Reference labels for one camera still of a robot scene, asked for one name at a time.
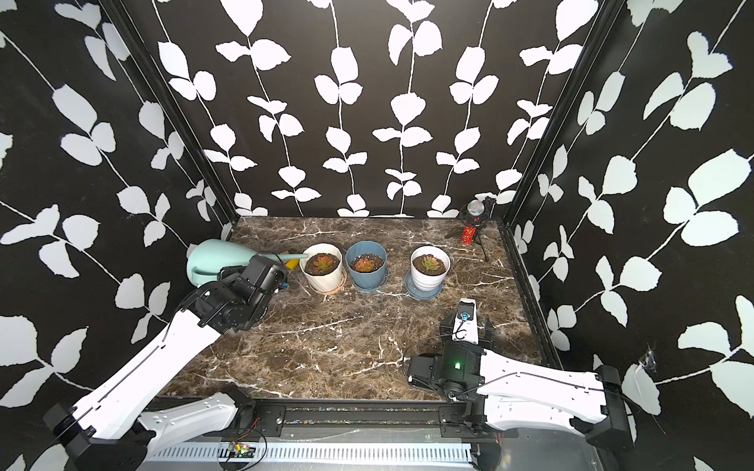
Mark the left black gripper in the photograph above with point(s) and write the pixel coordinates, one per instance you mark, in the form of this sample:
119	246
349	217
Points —
243	272

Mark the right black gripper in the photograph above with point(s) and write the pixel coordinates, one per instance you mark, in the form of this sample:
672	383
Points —
446	336

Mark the mint green watering can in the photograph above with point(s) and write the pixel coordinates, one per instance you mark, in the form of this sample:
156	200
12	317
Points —
209	258

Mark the white pot succulent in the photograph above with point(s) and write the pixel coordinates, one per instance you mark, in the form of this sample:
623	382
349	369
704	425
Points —
430	266
322	259

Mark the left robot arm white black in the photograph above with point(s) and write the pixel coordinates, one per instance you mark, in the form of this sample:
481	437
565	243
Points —
111	429

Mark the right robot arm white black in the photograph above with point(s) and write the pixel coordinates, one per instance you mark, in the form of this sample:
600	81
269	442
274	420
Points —
504	394

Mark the blue pot middle succulent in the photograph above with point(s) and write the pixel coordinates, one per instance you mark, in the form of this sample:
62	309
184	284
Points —
367	265

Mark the blue saucer under right pot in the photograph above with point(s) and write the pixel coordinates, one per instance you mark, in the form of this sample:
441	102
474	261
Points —
422	295

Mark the woven coaster under left pot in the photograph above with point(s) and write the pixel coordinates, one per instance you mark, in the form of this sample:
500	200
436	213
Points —
327	284

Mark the red glitter microphone on stand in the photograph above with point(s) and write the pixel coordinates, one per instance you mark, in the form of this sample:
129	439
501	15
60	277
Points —
475	217

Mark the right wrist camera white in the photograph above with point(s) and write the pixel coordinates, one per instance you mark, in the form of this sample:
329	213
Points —
465	328

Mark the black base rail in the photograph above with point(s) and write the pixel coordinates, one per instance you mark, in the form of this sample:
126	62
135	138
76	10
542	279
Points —
365	419

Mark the white slotted cable duct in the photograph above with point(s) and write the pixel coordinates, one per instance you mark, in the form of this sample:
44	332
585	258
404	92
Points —
326	453

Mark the small circuit board with wires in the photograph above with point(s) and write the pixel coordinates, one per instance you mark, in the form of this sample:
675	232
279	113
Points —
237	451

